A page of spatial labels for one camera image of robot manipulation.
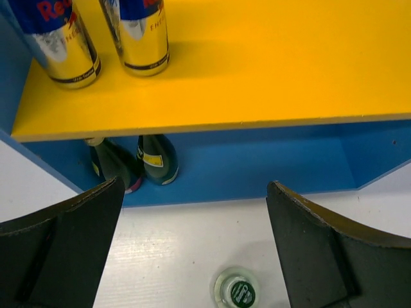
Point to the clear glass bottle green cap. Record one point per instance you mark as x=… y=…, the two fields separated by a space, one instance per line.
x=236 y=287

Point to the blue and yellow shelf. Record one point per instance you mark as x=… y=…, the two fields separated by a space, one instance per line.
x=313 y=94

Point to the red bull can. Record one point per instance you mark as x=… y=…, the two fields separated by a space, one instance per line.
x=59 y=40
x=140 y=35

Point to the green bottle red label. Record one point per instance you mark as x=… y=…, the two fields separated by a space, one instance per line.
x=110 y=159

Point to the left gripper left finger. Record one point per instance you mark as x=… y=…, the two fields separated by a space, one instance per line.
x=55 y=257

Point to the green bottle yellow label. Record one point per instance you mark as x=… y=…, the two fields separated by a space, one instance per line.
x=159 y=158

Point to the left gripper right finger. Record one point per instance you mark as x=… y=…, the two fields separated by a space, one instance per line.
x=329 y=260

